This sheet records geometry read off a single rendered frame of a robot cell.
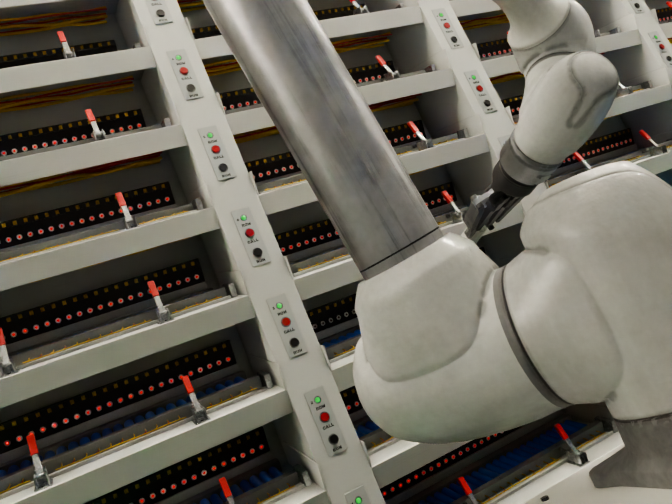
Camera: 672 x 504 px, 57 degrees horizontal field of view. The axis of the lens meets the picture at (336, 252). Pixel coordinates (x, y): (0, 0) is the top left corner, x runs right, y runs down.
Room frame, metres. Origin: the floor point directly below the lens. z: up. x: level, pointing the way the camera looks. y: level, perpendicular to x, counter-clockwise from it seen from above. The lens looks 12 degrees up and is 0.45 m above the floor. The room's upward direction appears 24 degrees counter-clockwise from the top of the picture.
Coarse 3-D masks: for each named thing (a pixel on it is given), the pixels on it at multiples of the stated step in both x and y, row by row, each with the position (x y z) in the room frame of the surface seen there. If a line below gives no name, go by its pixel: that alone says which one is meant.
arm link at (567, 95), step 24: (528, 72) 0.90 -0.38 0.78; (552, 72) 0.81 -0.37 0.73; (576, 72) 0.78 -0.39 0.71; (600, 72) 0.79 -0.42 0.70; (528, 96) 0.86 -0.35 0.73; (552, 96) 0.81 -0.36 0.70; (576, 96) 0.79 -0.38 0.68; (600, 96) 0.79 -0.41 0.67; (528, 120) 0.86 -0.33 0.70; (552, 120) 0.83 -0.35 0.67; (576, 120) 0.82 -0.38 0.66; (600, 120) 0.84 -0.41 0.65; (528, 144) 0.89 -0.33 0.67; (552, 144) 0.86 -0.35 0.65; (576, 144) 0.87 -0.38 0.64
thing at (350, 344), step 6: (354, 336) 1.32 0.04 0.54; (360, 336) 1.31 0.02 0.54; (342, 342) 1.29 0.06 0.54; (348, 342) 1.30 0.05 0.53; (354, 342) 1.30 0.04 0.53; (330, 348) 1.28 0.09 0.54; (336, 348) 1.28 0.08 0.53; (342, 348) 1.29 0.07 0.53; (348, 348) 1.30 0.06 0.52; (354, 348) 1.28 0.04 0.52; (330, 354) 1.28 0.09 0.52; (336, 354) 1.29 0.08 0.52
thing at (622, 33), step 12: (612, 24) 1.80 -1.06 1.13; (624, 24) 1.77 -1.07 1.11; (636, 24) 1.74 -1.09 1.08; (600, 36) 1.69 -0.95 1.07; (612, 36) 1.70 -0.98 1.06; (624, 36) 1.72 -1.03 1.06; (636, 36) 1.74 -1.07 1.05; (480, 48) 1.72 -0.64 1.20; (492, 48) 1.74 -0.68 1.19; (504, 48) 1.76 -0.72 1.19; (600, 48) 1.68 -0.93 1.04; (612, 48) 1.70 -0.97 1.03; (480, 60) 1.49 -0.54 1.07; (492, 60) 1.51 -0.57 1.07; (504, 60) 1.53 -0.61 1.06; (492, 72) 1.51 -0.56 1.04; (504, 72) 1.53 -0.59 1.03; (516, 72) 1.69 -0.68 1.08; (492, 84) 1.71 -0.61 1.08
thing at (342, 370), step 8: (504, 264) 1.59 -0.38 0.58; (352, 320) 1.42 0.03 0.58; (328, 328) 1.40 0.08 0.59; (336, 328) 1.41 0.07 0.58; (344, 328) 1.41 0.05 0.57; (320, 336) 1.39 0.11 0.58; (328, 360) 1.20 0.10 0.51; (344, 360) 1.25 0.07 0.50; (352, 360) 1.23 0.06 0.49; (336, 368) 1.21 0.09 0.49; (344, 368) 1.21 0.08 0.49; (352, 368) 1.22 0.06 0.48; (336, 376) 1.21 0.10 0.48; (344, 376) 1.22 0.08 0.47; (352, 376) 1.22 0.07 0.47; (336, 384) 1.21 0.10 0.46; (344, 384) 1.22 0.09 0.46; (352, 384) 1.23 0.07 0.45
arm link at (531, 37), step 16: (496, 0) 0.82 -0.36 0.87; (512, 0) 0.82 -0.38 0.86; (528, 0) 0.83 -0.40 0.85; (544, 0) 0.84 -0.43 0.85; (560, 0) 0.86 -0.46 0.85; (512, 16) 0.86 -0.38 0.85; (528, 16) 0.85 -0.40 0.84; (544, 16) 0.85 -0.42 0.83; (560, 16) 0.85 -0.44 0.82; (576, 16) 0.87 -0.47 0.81; (512, 32) 0.89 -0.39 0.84; (528, 32) 0.87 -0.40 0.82; (544, 32) 0.86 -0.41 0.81; (560, 32) 0.86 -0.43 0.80; (576, 32) 0.86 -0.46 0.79; (592, 32) 0.90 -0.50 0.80; (512, 48) 0.91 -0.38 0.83; (528, 48) 0.88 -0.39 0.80; (544, 48) 0.87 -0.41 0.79; (560, 48) 0.87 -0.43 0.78; (576, 48) 0.87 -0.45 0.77; (592, 48) 0.89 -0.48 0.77; (528, 64) 0.90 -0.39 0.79
